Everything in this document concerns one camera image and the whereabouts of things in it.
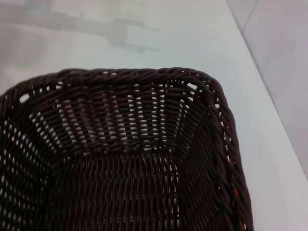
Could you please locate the dark woven plastic basket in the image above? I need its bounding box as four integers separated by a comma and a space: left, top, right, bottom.
0, 67, 254, 231

